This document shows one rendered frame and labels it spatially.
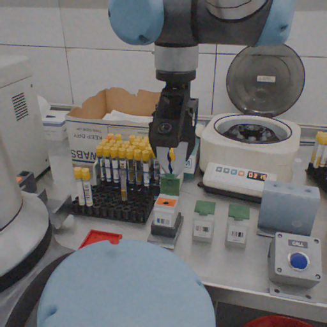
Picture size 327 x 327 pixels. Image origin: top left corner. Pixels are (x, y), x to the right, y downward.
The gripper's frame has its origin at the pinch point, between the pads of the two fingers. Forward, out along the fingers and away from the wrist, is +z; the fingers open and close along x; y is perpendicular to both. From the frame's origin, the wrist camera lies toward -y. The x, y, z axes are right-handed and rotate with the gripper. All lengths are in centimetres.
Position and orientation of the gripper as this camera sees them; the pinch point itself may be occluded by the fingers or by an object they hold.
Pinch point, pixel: (171, 174)
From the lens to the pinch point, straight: 64.2
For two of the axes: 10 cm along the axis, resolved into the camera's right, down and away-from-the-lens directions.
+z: 0.0, 8.8, 4.8
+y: 2.7, -4.6, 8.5
